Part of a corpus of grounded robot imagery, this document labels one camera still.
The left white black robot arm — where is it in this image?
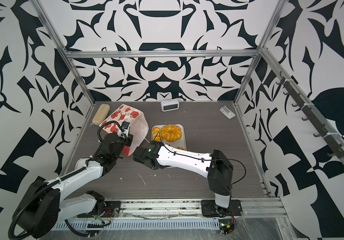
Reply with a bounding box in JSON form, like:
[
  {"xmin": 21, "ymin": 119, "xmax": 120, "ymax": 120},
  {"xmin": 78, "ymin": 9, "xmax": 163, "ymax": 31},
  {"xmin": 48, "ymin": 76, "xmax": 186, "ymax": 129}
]
[{"xmin": 8, "ymin": 121, "xmax": 133, "ymax": 240}]

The white perforated cable duct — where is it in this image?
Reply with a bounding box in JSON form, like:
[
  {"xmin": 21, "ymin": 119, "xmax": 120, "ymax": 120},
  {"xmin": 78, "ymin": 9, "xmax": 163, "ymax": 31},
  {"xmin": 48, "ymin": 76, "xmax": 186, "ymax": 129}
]
[{"xmin": 51, "ymin": 218, "xmax": 221, "ymax": 231}]

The grey wall hook rack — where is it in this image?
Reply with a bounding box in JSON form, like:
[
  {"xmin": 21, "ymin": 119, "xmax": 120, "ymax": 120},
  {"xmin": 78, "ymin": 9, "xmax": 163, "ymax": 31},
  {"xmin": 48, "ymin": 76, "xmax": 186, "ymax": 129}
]
[{"xmin": 277, "ymin": 72, "xmax": 344, "ymax": 159}]

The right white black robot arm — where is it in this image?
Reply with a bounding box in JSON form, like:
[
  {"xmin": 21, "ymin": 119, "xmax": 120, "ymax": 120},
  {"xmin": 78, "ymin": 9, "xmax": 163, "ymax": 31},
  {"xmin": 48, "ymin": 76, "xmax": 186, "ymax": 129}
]
[{"xmin": 133, "ymin": 141, "xmax": 234, "ymax": 210}]

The small green circuit board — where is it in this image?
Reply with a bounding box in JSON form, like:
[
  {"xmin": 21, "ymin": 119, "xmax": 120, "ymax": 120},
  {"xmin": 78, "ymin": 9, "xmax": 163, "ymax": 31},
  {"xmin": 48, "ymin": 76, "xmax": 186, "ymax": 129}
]
[{"xmin": 219, "ymin": 218, "xmax": 237, "ymax": 235}]

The black corrugated cable hose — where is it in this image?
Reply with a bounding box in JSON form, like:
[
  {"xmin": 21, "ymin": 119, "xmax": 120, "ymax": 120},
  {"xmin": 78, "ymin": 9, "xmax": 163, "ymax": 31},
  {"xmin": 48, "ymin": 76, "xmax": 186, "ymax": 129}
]
[{"xmin": 7, "ymin": 120, "xmax": 129, "ymax": 240}]

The beige glasses case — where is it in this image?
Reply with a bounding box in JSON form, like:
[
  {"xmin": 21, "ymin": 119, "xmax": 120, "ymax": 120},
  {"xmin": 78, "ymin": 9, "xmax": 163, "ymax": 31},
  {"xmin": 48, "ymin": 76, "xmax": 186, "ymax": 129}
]
[{"xmin": 92, "ymin": 104, "xmax": 111, "ymax": 126}]

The yellow fake braided bread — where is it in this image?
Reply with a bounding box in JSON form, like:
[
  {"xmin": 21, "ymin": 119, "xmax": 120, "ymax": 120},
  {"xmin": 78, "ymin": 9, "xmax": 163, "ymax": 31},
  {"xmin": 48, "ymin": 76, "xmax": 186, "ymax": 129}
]
[{"xmin": 161, "ymin": 125, "xmax": 183, "ymax": 142}]

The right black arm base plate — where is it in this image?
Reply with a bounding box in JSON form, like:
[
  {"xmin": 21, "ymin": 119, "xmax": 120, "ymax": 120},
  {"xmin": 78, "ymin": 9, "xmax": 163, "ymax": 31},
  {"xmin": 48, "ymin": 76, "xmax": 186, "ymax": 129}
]
[{"xmin": 201, "ymin": 199, "xmax": 243, "ymax": 218}]

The white plastic tray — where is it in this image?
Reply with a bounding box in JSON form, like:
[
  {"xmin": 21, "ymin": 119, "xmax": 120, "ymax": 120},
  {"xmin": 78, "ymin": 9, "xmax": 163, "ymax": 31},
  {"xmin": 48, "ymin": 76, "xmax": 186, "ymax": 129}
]
[{"xmin": 151, "ymin": 124, "xmax": 187, "ymax": 150}]

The white digital alarm clock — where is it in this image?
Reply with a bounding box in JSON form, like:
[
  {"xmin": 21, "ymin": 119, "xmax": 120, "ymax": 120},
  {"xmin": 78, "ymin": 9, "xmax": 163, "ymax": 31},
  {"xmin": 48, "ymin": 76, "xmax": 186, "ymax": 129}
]
[{"xmin": 161, "ymin": 99, "xmax": 180, "ymax": 112}]

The pale fake bread roll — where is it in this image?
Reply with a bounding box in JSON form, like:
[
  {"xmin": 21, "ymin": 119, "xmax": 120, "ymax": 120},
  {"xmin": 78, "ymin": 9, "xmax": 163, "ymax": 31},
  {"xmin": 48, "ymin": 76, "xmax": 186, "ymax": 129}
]
[{"xmin": 152, "ymin": 128, "xmax": 162, "ymax": 142}]

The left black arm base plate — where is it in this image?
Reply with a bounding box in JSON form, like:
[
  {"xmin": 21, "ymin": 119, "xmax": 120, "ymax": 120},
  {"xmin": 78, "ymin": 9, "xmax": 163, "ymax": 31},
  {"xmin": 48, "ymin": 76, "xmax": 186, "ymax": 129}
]
[{"xmin": 77, "ymin": 201, "xmax": 121, "ymax": 218}]

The small white remote device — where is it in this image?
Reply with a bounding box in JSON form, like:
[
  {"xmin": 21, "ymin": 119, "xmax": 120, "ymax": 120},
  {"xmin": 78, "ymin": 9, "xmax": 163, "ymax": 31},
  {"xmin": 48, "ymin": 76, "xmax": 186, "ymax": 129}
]
[{"xmin": 220, "ymin": 106, "xmax": 236, "ymax": 120}]

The red white paper bag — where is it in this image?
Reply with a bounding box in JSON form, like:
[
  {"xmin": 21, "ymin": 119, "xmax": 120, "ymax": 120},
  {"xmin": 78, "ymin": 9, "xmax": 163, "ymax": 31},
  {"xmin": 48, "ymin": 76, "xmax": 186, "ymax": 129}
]
[{"xmin": 99, "ymin": 104, "xmax": 149, "ymax": 157}]

